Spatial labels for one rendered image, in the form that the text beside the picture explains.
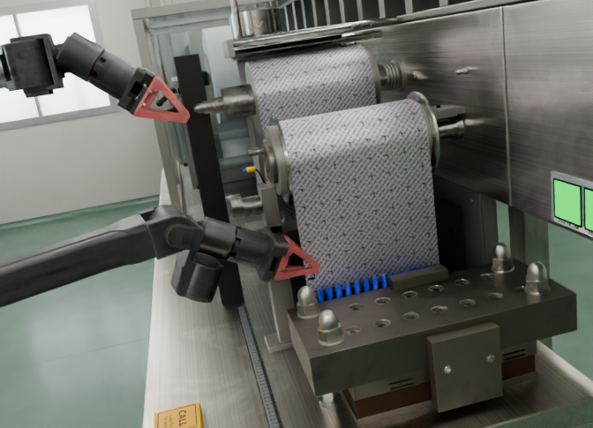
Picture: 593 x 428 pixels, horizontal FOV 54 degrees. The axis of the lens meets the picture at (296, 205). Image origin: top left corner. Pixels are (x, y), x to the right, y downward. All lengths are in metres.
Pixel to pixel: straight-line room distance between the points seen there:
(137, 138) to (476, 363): 5.85
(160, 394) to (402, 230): 0.49
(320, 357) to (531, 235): 0.62
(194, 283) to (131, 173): 5.67
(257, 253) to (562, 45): 0.51
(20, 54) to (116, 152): 5.62
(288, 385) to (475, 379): 0.30
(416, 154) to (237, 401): 0.49
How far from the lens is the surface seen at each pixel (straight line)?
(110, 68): 0.92
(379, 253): 0.99
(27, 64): 0.94
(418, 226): 1.00
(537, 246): 1.29
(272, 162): 0.93
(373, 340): 0.82
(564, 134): 0.82
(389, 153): 0.95
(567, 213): 0.83
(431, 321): 0.85
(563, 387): 0.96
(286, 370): 1.03
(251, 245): 0.90
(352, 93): 1.17
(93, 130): 6.53
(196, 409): 0.94
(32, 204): 6.78
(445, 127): 1.04
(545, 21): 0.83
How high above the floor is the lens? 1.43
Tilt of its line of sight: 15 degrees down
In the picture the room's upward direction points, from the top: 9 degrees counter-clockwise
